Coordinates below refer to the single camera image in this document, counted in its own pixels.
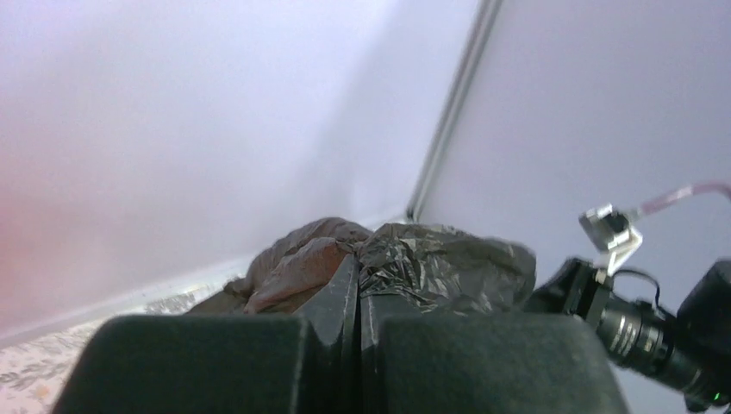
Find black plastic trash bag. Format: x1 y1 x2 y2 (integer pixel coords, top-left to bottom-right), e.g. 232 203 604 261
190 216 536 315

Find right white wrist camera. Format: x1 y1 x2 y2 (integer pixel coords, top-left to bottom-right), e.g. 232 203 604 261
578 204 643 277

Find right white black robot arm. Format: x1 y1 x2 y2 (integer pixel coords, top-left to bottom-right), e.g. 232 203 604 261
525 258 730 413

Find floral patterned table mat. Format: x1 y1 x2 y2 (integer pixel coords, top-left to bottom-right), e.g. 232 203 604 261
1 284 217 413

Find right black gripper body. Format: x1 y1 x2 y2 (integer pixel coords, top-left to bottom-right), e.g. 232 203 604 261
524 258 703 392

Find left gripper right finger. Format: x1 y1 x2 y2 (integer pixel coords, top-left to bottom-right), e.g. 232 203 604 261
359 295 628 413

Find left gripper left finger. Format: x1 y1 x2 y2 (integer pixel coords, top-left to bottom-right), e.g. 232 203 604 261
53 256 359 413

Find aluminium frame rails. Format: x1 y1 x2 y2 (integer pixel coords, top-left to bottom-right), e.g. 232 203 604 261
404 0 503 223

